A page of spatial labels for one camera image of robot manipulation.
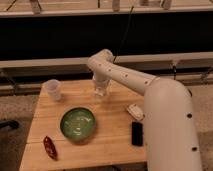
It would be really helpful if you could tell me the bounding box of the clear plastic cup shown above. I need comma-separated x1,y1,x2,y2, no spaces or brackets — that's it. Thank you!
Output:
43,79,61,101

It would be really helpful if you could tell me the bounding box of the green ceramic bowl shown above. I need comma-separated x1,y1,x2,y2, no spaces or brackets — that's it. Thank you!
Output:
60,107,96,142

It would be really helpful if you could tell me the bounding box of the black hanging cable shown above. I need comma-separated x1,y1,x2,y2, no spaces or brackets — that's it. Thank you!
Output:
113,5,136,63

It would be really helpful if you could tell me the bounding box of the red chili pepper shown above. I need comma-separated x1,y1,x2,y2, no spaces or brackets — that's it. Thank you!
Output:
43,136,57,160

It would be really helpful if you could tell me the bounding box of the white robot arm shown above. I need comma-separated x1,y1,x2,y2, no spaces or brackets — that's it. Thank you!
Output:
87,49,202,171

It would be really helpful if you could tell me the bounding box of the small clear bottle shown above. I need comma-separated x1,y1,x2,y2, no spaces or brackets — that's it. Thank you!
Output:
95,87,107,97

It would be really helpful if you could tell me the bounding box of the wooden table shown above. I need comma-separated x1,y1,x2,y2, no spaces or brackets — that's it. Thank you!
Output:
20,80,146,171

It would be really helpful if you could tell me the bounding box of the black rectangular block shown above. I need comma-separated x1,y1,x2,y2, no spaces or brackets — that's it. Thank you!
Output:
132,122,143,146

